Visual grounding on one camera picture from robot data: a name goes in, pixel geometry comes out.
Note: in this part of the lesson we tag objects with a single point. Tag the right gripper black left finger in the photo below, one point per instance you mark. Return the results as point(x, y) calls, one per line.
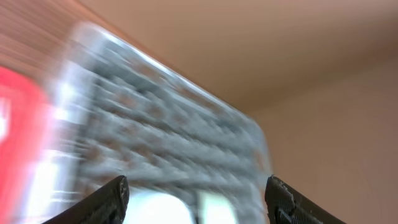
point(107, 205)

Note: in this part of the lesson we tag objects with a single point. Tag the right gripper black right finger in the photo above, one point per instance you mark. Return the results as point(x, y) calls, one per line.
point(285, 205)

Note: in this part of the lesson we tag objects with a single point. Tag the green plastic bowl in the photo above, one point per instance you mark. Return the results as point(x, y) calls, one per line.
point(154, 207)

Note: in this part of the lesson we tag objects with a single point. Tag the grey dishwasher rack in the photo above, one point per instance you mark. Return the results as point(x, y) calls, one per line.
point(117, 111)

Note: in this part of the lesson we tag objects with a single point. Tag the red plastic tray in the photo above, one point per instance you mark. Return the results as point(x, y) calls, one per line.
point(24, 120)

